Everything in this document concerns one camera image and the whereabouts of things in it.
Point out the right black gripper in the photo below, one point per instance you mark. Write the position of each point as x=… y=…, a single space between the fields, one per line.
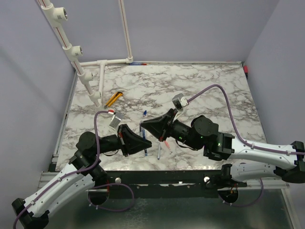
x=161 y=124

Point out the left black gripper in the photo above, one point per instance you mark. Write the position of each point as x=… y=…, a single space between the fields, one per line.
x=133 y=143

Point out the blue pen with cap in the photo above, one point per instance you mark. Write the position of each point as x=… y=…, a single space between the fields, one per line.
x=142 y=134

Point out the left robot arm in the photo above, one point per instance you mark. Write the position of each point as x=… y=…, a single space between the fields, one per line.
x=82 y=172

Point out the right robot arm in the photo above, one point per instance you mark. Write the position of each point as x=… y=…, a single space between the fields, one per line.
x=286 y=162

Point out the grey pen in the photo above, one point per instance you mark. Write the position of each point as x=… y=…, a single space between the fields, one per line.
x=159 y=151

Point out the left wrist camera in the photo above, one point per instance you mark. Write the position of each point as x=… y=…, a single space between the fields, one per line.
x=115 y=121

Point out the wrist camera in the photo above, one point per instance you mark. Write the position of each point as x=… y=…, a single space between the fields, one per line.
x=115 y=121
x=180 y=101

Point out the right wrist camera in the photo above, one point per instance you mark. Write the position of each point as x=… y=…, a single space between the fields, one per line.
x=180 y=101

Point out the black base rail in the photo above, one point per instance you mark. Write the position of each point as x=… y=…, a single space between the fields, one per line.
x=175 y=183

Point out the aluminium frame rail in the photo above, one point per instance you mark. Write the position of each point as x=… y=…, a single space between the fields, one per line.
x=45 y=178

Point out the white pvc pipe frame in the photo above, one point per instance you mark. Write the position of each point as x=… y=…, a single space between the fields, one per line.
x=93 y=34

